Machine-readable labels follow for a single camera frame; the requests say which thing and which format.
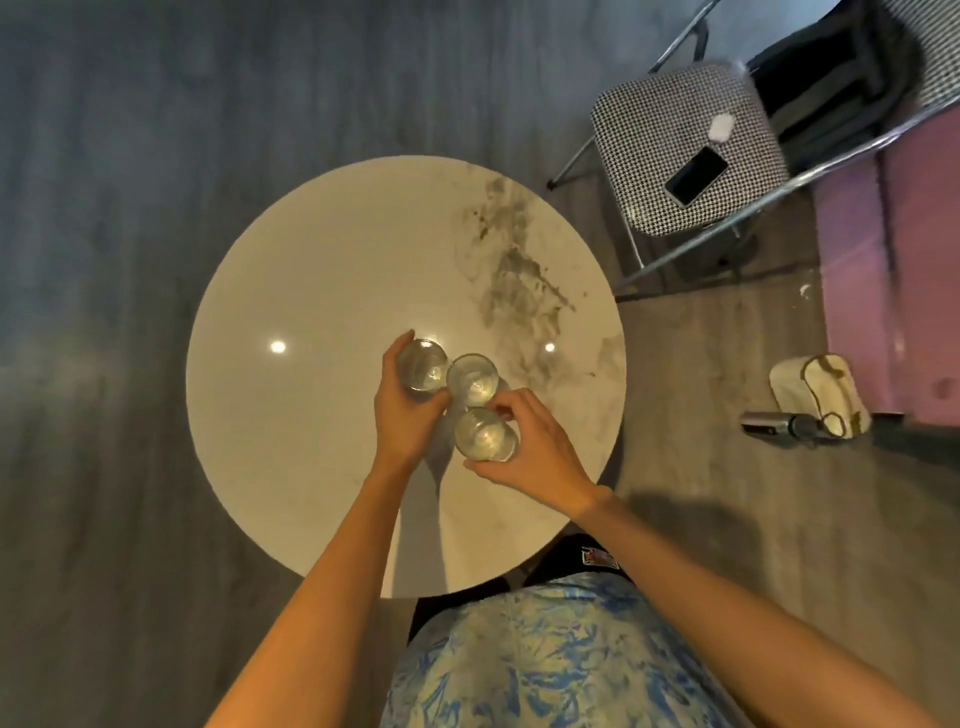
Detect person's right hand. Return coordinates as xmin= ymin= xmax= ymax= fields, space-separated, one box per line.
xmin=462 ymin=387 xmax=612 ymax=519

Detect person's left hand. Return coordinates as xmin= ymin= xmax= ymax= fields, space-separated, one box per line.
xmin=373 ymin=328 xmax=455 ymax=477

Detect clear drinking glass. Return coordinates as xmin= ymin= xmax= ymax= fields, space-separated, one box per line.
xmin=453 ymin=406 xmax=520 ymax=462
xmin=396 ymin=339 xmax=450 ymax=394
xmin=446 ymin=353 xmax=501 ymax=408

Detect person's left forearm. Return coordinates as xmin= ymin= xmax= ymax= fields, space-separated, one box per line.
xmin=206 ymin=459 xmax=444 ymax=728

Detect person's right forearm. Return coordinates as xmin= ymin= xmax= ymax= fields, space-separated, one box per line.
xmin=576 ymin=486 xmax=945 ymax=728

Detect black shorts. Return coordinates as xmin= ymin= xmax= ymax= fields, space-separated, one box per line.
xmin=407 ymin=531 xmax=636 ymax=648

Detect blue tie-dye shirt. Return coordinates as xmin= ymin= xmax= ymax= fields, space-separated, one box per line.
xmin=378 ymin=576 xmax=745 ymax=728

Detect cream slipper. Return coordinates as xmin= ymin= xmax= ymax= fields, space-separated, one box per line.
xmin=768 ymin=352 xmax=873 ymax=441

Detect black smartphone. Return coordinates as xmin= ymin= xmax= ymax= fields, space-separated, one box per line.
xmin=663 ymin=145 xmax=730 ymax=210

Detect pink mat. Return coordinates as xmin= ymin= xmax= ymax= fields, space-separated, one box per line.
xmin=813 ymin=112 xmax=960 ymax=430

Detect black bag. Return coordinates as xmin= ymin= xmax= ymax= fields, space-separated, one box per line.
xmin=745 ymin=0 xmax=925 ymax=175

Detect houndstooth metal frame chair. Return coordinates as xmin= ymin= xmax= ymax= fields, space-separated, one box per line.
xmin=546 ymin=0 xmax=960 ymax=303

